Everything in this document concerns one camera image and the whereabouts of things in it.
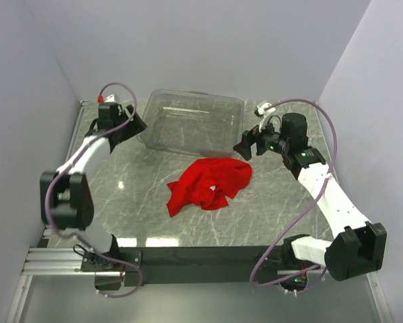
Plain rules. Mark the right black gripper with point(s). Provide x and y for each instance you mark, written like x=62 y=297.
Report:
x=243 y=147

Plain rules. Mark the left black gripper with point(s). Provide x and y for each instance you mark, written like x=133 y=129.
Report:
x=138 y=126

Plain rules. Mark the red t shirt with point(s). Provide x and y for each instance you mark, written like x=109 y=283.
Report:
x=208 y=183

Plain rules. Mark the clear plastic bin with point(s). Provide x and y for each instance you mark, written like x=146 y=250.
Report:
x=192 y=123

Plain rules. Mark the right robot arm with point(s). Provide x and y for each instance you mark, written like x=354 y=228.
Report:
x=358 y=246

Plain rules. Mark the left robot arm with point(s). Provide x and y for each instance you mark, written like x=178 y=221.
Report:
x=67 y=206

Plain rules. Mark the black base beam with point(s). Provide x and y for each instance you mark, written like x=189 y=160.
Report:
x=173 y=265

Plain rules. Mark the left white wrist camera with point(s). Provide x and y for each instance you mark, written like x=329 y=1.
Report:
x=110 y=98

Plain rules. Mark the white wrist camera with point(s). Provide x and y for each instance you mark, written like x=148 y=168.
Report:
x=110 y=98
x=264 y=110

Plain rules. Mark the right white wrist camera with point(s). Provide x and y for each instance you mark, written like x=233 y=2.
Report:
x=264 y=110

